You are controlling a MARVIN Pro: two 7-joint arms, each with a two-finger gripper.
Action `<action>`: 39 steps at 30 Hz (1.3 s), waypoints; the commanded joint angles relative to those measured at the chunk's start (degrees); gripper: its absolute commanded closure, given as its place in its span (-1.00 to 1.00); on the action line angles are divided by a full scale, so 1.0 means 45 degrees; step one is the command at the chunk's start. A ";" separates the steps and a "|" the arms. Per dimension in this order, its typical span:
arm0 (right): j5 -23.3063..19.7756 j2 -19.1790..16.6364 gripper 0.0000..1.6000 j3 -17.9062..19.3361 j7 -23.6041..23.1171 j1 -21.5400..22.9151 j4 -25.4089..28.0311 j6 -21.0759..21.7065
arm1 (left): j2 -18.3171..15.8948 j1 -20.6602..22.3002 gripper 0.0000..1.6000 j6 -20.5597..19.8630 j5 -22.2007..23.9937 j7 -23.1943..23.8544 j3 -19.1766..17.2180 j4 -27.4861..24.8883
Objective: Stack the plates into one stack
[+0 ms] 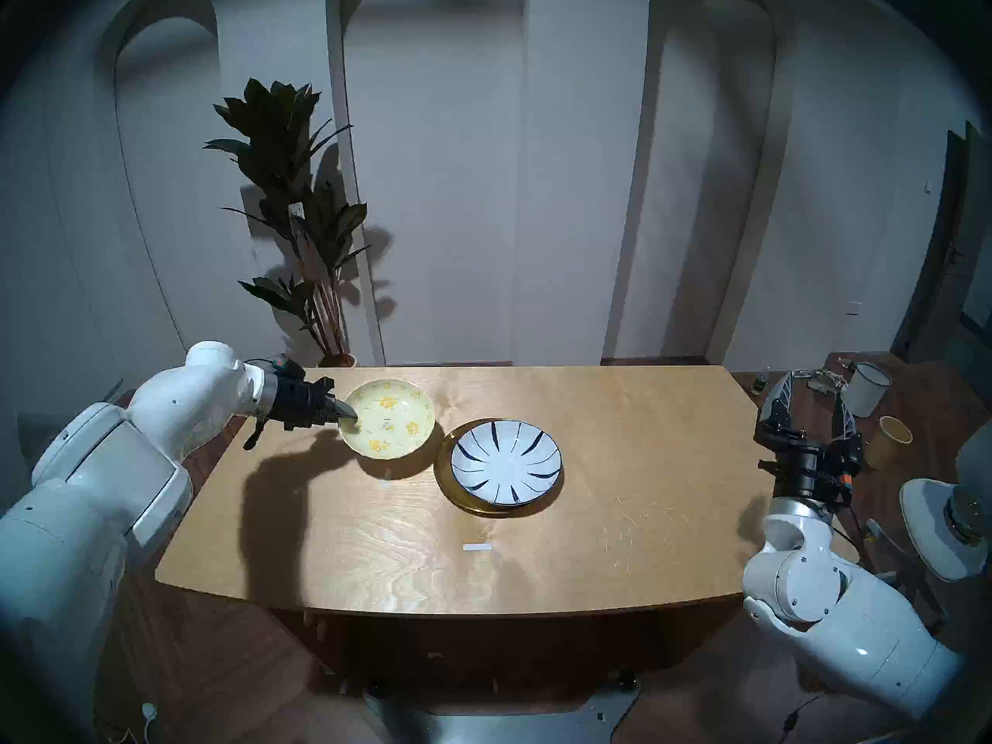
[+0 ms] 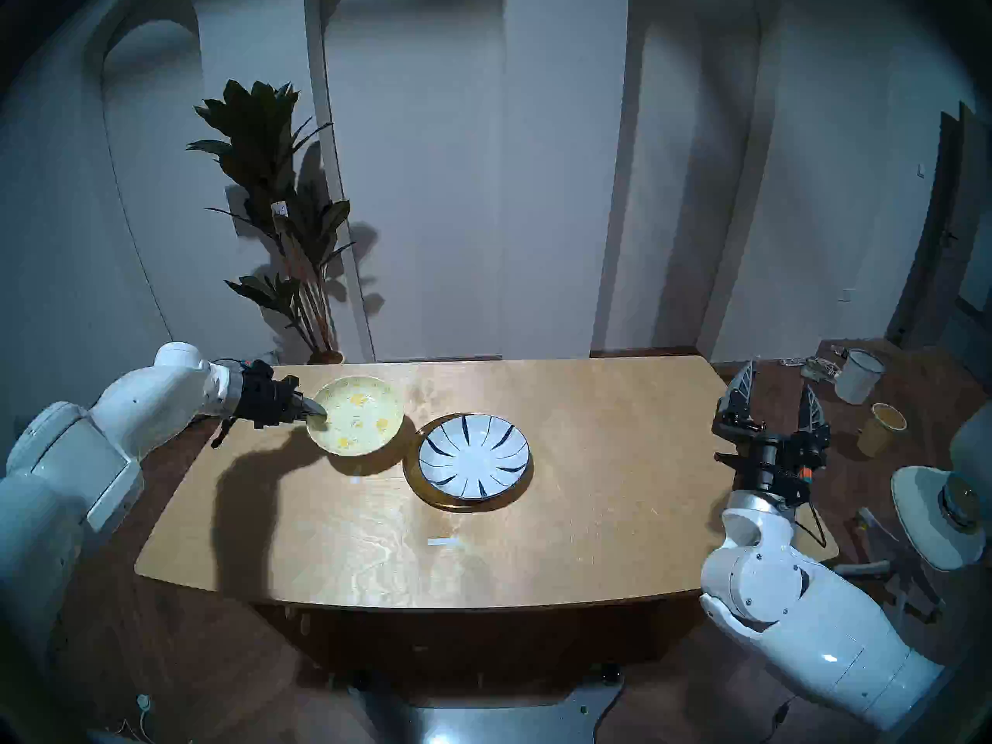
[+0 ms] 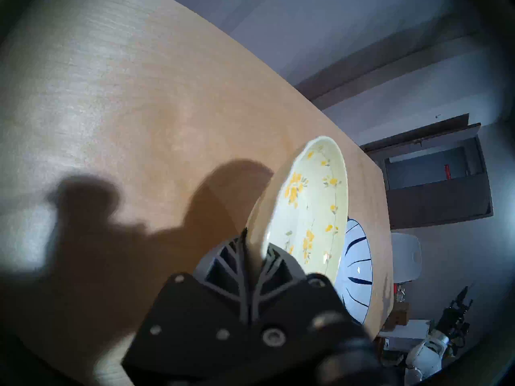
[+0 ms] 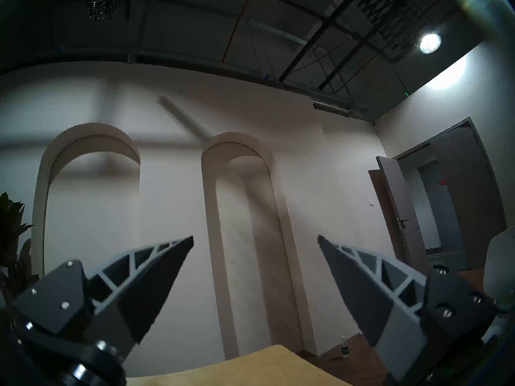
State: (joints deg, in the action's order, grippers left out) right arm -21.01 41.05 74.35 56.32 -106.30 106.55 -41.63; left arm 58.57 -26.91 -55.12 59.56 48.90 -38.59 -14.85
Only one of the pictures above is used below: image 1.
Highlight rolled grey mat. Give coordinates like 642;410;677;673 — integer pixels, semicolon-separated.
14;411;59;472

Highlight tall green leafy plant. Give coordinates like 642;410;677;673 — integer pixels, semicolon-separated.
203;78;374;360

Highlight yellow floral ceramic plate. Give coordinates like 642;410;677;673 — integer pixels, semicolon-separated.
339;378;436;460

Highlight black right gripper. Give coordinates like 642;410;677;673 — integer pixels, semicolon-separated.
755;370;863;508

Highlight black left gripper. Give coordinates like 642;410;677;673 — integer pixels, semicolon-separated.
267;358;360;432

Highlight dark door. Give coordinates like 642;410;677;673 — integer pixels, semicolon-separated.
891;120;992;363

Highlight white plate with blue stripes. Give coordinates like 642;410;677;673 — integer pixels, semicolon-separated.
450;419;563;507

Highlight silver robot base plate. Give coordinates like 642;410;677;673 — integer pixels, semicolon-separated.
364;669;642;744

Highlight gold metal plate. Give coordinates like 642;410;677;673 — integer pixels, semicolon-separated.
432;418;565;517

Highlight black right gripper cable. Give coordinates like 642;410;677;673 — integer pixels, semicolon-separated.
833;502;870;551

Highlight white plug with cable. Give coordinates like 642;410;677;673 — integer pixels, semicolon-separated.
108;701;160;744

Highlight white bucket with dark rim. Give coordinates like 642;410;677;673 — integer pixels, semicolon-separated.
842;362;893;419

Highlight tan paper cup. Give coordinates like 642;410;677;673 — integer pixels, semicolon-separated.
865;415;914;472

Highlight pile of small floor clutter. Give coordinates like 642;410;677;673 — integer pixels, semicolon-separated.
792;357;857;396

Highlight black floor cable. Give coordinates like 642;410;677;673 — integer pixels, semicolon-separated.
783;688;838;739

